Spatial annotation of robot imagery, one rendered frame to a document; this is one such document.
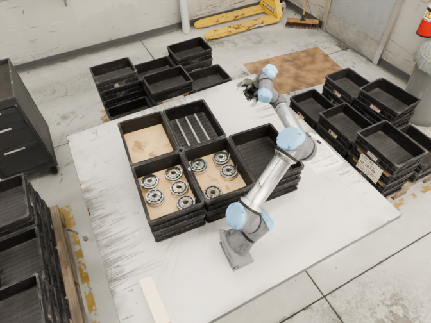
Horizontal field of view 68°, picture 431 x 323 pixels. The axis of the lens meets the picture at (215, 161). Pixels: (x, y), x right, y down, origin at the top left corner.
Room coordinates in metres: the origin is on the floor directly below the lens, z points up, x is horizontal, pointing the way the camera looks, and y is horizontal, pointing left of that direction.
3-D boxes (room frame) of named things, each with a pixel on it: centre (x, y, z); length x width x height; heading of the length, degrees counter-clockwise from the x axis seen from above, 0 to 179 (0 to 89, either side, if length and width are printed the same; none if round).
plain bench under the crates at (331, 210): (1.30, 0.01, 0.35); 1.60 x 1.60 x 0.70; 25
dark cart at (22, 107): (2.08, 1.76, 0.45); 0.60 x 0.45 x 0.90; 25
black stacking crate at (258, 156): (1.24, -0.29, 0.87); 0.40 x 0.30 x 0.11; 21
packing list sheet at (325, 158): (1.42, -0.68, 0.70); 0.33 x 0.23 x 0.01; 25
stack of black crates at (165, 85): (2.49, 0.41, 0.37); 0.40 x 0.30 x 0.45; 115
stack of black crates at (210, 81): (2.66, 0.05, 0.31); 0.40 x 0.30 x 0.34; 115
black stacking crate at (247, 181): (1.14, -0.01, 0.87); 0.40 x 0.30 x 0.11; 21
